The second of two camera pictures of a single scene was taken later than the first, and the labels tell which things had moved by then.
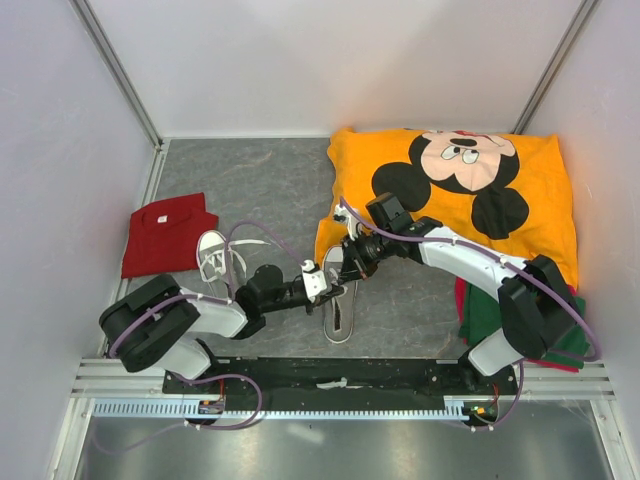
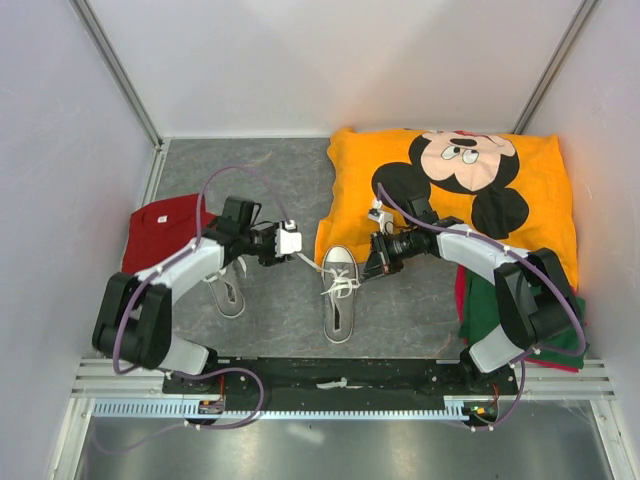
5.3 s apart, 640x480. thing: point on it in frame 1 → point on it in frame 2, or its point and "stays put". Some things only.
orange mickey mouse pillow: x=505 y=191 stays put
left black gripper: x=336 y=290 → x=272 y=260
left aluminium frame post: x=115 y=66 stays put
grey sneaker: x=338 y=311 stays put
